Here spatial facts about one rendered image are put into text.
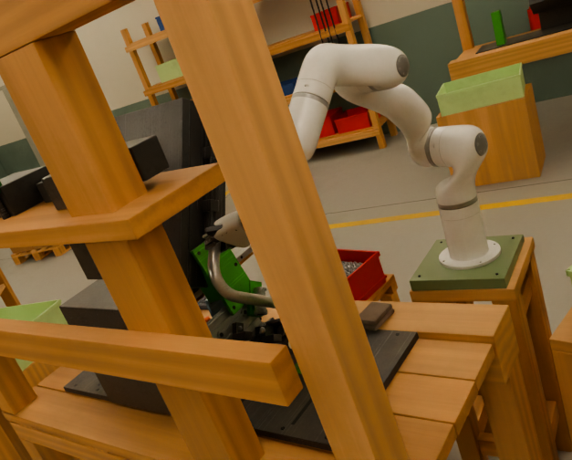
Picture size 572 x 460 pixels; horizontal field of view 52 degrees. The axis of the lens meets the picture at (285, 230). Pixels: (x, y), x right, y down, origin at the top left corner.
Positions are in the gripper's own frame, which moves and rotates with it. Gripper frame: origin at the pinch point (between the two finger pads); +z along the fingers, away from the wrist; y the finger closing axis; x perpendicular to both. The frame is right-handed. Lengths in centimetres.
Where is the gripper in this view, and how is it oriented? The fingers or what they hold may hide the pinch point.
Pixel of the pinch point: (216, 244)
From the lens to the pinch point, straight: 150.9
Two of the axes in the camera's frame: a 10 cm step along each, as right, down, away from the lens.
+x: 0.2, 8.9, -4.5
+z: -6.5, 3.5, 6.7
